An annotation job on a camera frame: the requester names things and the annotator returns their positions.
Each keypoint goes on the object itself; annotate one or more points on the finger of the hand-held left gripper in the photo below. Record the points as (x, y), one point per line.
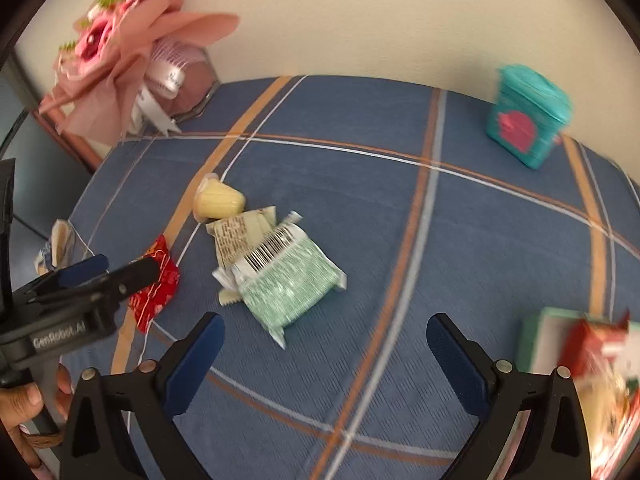
(135, 275)
(80, 267)

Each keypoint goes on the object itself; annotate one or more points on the person's left hand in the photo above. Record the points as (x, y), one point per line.
(20, 405)

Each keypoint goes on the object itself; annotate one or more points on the pink flower bouquet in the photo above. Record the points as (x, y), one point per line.
(115, 45)

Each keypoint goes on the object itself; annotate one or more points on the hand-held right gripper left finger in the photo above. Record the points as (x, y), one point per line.
(195, 362)

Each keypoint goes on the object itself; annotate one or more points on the teal toy house box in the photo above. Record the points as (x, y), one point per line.
(525, 115)

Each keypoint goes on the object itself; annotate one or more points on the green cardboard box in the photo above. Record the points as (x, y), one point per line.
(540, 340)

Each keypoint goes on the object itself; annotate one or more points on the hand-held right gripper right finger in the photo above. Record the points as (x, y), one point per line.
(460, 362)

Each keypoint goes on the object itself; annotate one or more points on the pale yellow cake packet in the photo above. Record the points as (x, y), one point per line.
(220, 200)

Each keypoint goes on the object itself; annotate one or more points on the blue plaid bedsheet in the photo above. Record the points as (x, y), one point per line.
(400, 260)

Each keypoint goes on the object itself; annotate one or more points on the pink glass box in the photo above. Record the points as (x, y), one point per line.
(190, 80)

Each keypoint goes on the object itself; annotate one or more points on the small red snack packet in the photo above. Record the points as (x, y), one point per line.
(157, 290)

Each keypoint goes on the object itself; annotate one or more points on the green and white snack packet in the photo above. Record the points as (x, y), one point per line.
(290, 280)

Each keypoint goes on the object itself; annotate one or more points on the red pleated snack packet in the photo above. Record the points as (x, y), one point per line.
(592, 345)

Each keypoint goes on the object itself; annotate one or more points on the blue and white packet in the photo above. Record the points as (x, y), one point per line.
(57, 245)

